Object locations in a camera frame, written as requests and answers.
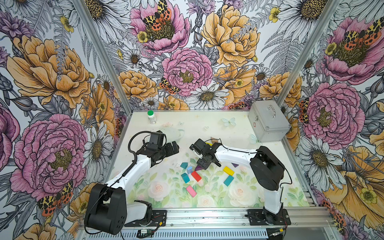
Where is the silver metal first-aid case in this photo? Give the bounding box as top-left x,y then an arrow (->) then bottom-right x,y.
248,100 -> 291,142

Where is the yellow block lower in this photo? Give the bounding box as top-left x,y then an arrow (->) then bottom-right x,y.
223,167 -> 235,176

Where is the teal block upper left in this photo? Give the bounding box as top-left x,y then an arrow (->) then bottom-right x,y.
181,162 -> 188,169

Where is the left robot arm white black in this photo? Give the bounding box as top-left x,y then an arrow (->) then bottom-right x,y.
84,131 -> 180,235

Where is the pink block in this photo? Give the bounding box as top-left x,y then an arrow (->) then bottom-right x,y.
187,186 -> 197,198

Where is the red block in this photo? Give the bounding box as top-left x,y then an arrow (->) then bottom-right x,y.
191,171 -> 202,182

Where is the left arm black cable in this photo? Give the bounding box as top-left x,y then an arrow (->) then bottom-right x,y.
127,131 -> 154,164

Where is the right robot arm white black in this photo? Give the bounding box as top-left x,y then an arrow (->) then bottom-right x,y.
190,139 -> 286,225

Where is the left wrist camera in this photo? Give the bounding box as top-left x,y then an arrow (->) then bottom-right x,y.
149,131 -> 166,148

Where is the natural wood triangle block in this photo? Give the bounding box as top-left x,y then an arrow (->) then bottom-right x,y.
210,137 -> 220,144

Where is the small circuit board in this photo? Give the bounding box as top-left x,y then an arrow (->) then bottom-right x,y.
136,229 -> 153,239

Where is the teal block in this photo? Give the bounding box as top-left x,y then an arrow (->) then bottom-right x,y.
181,162 -> 188,169
181,173 -> 190,184
224,176 -> 234,187

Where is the teal block right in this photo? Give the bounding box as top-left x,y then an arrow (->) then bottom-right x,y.
224,176 -> 234,187

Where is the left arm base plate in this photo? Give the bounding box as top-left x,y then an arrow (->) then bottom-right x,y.
124,210 -> 168,227

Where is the white bottle green cap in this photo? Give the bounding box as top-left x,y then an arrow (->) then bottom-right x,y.
147,110 -> 157,124

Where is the aluminium front rail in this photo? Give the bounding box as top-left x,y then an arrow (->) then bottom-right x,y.
76,206 -> 337,240

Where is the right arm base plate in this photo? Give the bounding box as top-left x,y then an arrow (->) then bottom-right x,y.
245,208 -> 292,226

